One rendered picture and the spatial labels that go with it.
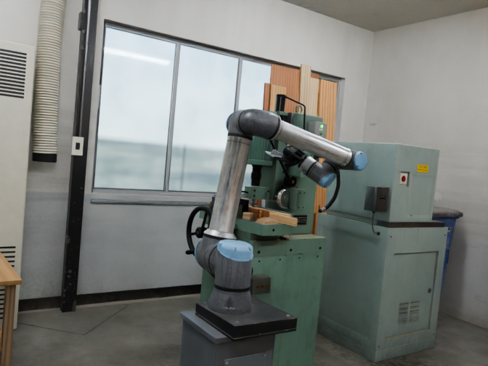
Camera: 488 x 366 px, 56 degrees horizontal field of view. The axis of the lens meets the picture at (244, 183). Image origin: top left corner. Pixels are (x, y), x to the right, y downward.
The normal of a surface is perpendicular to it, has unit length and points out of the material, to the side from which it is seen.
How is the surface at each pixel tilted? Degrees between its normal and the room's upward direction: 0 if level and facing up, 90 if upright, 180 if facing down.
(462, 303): 90
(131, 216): 90
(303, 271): 90
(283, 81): 88
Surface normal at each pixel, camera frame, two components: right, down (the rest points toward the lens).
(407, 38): -0.83, -0.05
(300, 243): 0.61, 0.10
